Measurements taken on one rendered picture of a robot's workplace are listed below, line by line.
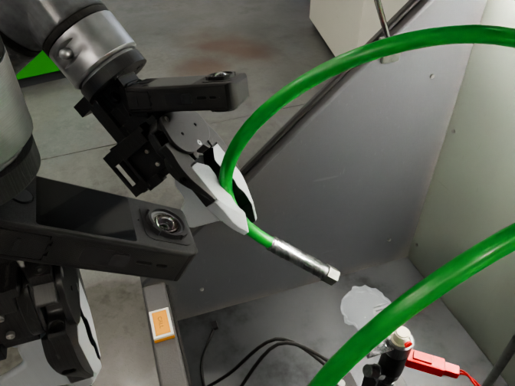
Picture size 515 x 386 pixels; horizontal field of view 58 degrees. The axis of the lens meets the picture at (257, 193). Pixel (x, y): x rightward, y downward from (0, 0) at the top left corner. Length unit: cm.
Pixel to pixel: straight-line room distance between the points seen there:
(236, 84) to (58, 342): 25
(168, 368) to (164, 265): 44
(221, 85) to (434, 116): 47
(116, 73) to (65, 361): 27
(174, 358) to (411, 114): 52
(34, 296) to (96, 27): 28
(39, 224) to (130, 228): 5
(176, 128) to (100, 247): 22
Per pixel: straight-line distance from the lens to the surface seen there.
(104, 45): 47
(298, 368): 84
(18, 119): 23
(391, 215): 91
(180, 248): 28
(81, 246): 26
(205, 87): 42
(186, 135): 46
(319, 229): 84
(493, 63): 75
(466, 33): 40
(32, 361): 34
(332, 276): 56
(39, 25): 49
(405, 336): 52
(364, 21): 326
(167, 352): 72
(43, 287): 27
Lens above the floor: 156
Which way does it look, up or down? 40 degrees down
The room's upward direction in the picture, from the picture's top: straight up
